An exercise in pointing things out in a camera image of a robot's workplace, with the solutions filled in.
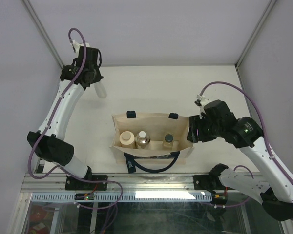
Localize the clear bottle with white cap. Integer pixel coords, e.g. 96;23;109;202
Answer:
135;131;150;149

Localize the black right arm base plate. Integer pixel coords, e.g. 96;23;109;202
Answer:
193;175;223;192

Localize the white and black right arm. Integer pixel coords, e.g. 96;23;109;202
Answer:
187;96;293;221

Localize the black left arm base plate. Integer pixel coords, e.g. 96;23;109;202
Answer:
65;175;108;191

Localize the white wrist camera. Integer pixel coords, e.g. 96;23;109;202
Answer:
194;95;210;114
71;40;84;55

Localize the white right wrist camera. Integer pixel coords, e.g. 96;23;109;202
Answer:
194;95;210;114

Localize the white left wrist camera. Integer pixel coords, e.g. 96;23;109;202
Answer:
71;40;84;55

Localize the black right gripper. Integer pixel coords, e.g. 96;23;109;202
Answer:
187;114;223;143

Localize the white slotted cable duct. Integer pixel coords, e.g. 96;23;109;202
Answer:
31;191;212;203

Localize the cream canvas tote bag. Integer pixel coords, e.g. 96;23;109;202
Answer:
110;111;194;173

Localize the square bottle with dark cap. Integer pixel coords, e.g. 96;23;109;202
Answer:
162;134;174;149

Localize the beige bottle with round cap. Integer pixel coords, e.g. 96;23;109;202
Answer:
119;131;136;149

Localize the aluminium front rail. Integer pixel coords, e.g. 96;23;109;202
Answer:
21;173;208;193

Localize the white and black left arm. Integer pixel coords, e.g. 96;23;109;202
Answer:
27;44;107;190

